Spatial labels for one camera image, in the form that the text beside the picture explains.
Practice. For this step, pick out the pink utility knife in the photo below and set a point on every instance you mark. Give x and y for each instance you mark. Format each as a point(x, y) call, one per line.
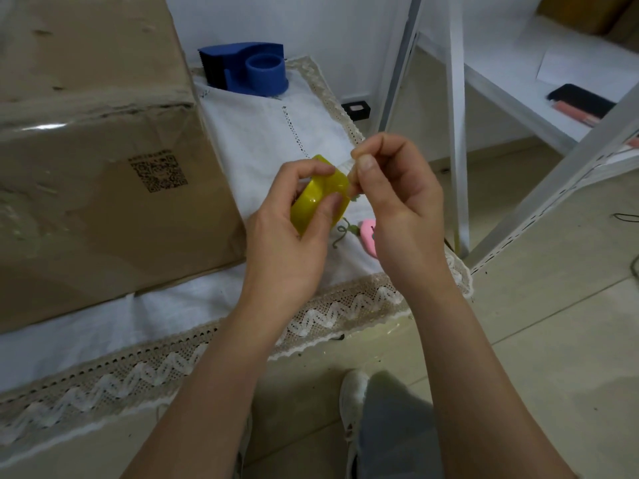
point(367, 235)

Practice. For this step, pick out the black smartphone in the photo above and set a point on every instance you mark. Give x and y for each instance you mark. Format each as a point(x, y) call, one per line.
point(581, 98)

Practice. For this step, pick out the white paper sheet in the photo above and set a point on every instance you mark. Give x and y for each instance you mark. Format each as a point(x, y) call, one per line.
point(594, 69)

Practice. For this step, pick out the pink pen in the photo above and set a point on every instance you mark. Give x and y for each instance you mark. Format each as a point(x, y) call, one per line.
point(574, 111)

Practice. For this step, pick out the person's left thumb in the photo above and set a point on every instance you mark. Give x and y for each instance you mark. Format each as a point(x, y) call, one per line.
point(322, 213)

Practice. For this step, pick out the person's right thumb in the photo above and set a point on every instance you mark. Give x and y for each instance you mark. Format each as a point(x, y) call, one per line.
point(369, 177)

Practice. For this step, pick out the person's grey trouser leg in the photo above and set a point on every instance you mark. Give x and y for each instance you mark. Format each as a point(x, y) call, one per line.
point(399, 433)

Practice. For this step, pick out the person's right forearm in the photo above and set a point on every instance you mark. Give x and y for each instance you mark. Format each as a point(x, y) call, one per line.
point(474, 384)

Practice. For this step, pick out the large brown cardboard box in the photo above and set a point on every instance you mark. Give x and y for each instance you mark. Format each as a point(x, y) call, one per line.
point(100, 219)

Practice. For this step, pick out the black wall socket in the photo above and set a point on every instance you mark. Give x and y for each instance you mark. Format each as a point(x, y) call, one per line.
point(356, 110)

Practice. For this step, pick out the white lace-trimmed tablecloth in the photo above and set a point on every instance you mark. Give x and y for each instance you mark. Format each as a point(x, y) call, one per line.
point(269, 134)

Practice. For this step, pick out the person's left hand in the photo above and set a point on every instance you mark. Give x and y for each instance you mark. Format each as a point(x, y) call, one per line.
point(279, 244)

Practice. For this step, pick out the yellow tape roll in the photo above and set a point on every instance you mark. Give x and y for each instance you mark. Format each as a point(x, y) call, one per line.
point(328, 185)

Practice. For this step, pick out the white metal shelf rack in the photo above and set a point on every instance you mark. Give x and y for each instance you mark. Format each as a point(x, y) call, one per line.
point(457, 144)

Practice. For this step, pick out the white sneaker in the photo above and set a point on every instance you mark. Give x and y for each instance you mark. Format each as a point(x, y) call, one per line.
point(352, 409)

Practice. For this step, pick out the small brown cardboard box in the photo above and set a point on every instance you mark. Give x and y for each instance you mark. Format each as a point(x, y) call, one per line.
point(589, 12)

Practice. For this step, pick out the blue tape dispenser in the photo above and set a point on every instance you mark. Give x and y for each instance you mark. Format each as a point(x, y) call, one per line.
point(259, 69)

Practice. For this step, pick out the person's left forearm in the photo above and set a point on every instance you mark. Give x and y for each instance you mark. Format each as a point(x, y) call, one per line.
point(209, 394)

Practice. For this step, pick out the person's right hand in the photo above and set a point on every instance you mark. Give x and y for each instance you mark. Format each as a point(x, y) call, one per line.
point(412, 219)

